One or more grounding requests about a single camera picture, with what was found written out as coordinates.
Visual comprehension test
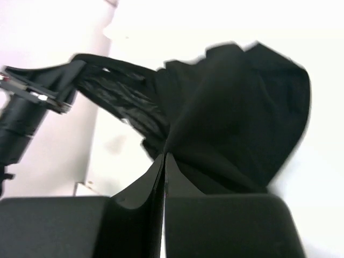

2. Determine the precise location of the black tank top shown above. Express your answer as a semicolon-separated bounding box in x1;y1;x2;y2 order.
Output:
74;43;311;194

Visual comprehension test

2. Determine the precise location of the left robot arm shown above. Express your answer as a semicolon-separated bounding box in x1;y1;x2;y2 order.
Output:
1;61;86;182

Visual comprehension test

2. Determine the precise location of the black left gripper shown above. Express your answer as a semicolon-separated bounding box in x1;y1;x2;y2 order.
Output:
1;61;85;167

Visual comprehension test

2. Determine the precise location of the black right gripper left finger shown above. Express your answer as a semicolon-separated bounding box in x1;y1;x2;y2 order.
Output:
1;157;163;258

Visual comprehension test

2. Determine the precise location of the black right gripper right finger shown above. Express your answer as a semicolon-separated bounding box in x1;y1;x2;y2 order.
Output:
164;154;305;258

